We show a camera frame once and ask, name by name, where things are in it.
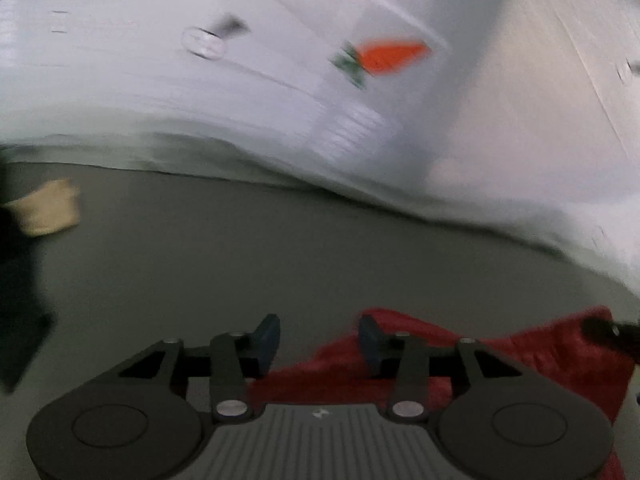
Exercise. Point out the black garment pile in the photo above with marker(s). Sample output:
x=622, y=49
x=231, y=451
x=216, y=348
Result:
x=25, y=322

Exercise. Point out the beige garment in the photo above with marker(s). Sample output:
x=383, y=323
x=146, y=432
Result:
x=50, y=209

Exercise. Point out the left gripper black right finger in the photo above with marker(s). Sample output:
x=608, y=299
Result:
x=409, y=362

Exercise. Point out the white carrot-print curtain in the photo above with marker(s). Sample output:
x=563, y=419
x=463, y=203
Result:
x=518, y=116

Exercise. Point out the red checkered shorts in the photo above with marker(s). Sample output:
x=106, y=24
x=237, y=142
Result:
x=338, y=374

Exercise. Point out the black gripper tip at right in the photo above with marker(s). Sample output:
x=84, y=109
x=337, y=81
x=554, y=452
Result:
x=621, y=337

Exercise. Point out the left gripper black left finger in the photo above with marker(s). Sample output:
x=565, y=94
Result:
x=228, y=364

